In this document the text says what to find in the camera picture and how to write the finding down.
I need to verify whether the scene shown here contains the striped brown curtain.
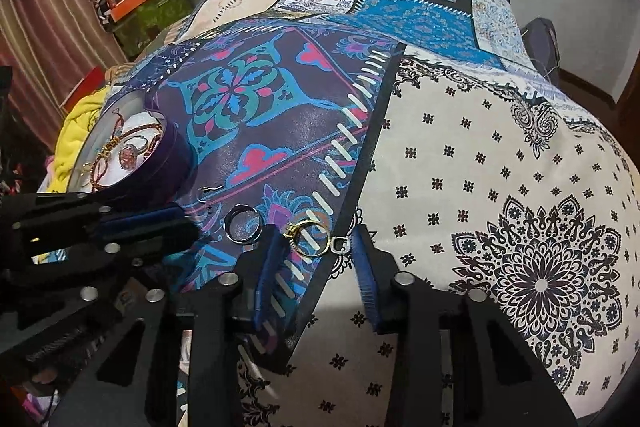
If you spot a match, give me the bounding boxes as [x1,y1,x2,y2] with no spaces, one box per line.
[0,0,132,120]

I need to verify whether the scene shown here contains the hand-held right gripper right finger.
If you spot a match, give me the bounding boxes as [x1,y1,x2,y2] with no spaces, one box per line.
[350,227,582,427]

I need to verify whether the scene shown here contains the patchwork printed blanket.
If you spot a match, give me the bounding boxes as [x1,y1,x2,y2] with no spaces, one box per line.
[100,0,640,427]

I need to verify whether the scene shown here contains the red cord bracelet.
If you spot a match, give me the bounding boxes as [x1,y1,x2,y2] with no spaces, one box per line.
[90,108,167,194]

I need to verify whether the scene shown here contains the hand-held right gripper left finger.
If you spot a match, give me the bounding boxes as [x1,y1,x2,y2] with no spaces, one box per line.
[47,224,285,427]

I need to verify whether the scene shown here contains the red and white box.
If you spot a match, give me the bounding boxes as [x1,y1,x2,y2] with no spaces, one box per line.
[60,67,109,110]

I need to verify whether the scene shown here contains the green patterned cloth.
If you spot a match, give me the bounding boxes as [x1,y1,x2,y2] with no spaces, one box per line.
[112,0,194,60]

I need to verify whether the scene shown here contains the ring with pink stone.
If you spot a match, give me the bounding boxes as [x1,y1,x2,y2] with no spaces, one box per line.
[117,134,151,168]

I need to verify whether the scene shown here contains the silver earring hook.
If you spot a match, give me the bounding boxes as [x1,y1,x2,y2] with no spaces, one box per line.
[196,185,224,208]

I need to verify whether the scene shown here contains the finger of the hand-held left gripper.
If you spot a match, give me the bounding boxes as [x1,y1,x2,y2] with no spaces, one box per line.
[0,194,202,242]
[0,239,197,309]

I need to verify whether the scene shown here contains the orange box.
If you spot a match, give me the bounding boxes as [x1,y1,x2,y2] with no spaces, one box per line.
[108,0,154,22]

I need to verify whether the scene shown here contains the yellow cloth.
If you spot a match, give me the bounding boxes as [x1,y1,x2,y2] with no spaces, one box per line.
[50,92,119,194]

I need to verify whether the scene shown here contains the dark blue bag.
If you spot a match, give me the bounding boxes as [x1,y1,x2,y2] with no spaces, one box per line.
[520,18,559,74]

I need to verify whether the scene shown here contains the purple heart-shaped tin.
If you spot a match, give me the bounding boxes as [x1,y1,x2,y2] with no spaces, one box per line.
[67,91,199,208]

